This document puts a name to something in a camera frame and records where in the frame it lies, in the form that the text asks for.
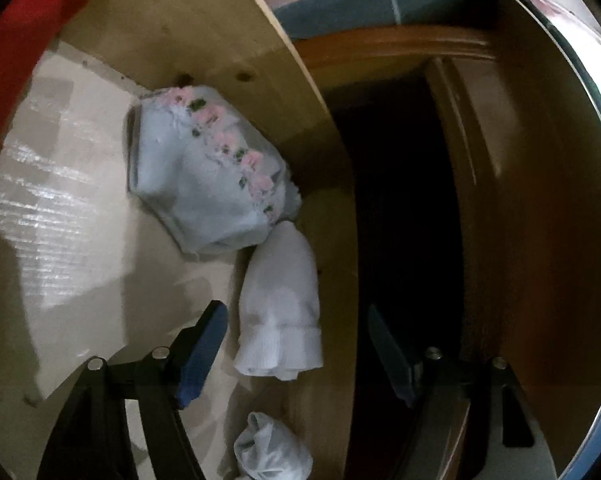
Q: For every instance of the white rolled garment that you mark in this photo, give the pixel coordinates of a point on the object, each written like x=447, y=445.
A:
x=280, y=333

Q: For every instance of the blue checked cloth cover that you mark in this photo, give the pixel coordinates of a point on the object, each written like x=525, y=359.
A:
x=305, y=19

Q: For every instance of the floral white underwear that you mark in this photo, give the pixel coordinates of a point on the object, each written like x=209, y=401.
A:
x=213, y=180

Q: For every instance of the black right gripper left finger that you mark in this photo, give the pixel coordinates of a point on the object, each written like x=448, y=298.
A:
x=91, y=437

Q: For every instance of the wooden drawer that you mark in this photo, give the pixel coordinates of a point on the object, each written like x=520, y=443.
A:
x=240, y=48

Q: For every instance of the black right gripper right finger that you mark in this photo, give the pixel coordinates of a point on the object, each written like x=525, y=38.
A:
x=454, y=415

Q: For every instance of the white crumpled garment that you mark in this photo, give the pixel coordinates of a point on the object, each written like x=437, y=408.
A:
x=267, y=449

